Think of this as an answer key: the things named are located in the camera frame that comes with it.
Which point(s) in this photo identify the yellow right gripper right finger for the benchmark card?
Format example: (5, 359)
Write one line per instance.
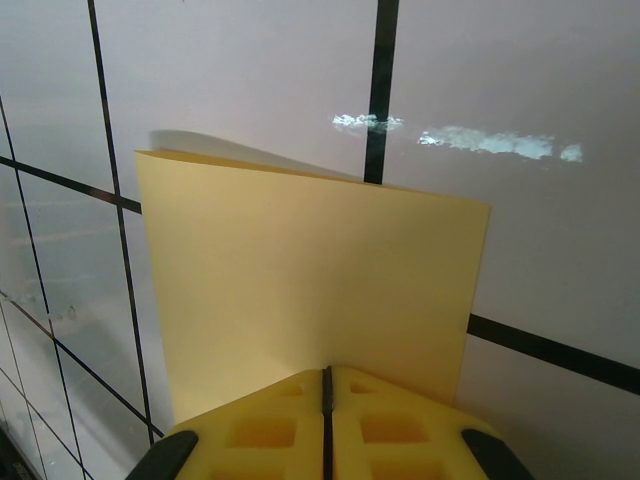
(390, 430)

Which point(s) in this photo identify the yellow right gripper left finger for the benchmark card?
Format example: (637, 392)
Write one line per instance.
(270, 430)

